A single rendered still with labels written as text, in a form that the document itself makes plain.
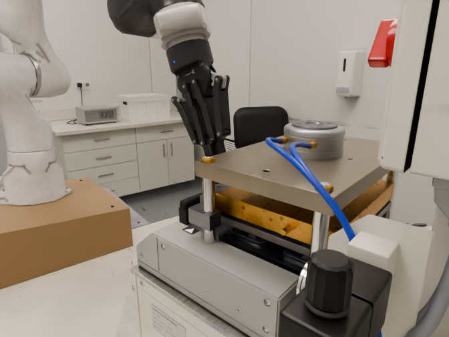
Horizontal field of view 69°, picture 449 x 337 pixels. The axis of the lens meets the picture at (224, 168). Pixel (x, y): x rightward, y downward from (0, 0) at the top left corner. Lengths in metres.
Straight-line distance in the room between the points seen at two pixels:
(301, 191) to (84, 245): 0.68
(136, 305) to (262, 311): 0.26
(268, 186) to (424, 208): 1.78
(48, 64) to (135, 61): 2.62
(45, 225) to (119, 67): 2.80
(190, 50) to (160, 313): 0.40
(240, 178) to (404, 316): 0.19
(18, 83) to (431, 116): 0.88
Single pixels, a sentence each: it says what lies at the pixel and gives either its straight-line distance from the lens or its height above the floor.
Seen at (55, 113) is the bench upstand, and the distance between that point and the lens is 3.36.
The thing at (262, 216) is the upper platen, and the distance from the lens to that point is 0.40.
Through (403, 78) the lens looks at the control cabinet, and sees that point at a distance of 0.25.
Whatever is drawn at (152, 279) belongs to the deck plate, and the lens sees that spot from 0.51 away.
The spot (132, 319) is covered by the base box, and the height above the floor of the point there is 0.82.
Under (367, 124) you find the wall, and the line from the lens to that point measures 2.14.
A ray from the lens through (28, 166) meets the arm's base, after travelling 1.00.
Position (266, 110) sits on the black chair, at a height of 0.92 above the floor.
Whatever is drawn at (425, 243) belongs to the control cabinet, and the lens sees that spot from 0.28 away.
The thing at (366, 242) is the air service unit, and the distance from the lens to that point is 0.28.
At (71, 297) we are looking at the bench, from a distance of 0.82.
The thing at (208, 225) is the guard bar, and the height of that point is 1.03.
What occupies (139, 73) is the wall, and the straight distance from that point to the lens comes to 3.61.
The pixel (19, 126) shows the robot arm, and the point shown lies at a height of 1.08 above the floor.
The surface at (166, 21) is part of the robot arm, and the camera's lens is 0.52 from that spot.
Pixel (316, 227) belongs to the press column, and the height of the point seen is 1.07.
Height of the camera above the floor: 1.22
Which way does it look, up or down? 17 degrees down
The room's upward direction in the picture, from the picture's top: straight up
